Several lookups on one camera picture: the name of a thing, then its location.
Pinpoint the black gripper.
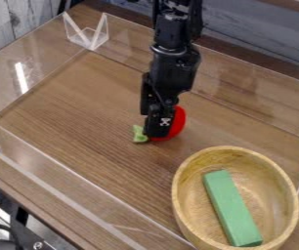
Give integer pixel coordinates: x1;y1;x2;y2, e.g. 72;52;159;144
140;45;201;138

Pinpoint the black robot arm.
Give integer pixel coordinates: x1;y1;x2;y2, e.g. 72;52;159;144
141;0;204;141

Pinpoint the oval wooden bowl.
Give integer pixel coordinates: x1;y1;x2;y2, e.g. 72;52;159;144
171;146;299;250

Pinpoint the green rectangular block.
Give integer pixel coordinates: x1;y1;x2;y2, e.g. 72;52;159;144
203;170;264;247

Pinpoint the clear acrylic corner bracket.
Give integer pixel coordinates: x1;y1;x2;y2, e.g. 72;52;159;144
63;13;109;51

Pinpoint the clear acrylic table enclosure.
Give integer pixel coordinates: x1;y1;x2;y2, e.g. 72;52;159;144
0;13;299;250

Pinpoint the black metal table bracket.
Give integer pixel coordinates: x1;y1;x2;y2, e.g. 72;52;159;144
11;206;56;250

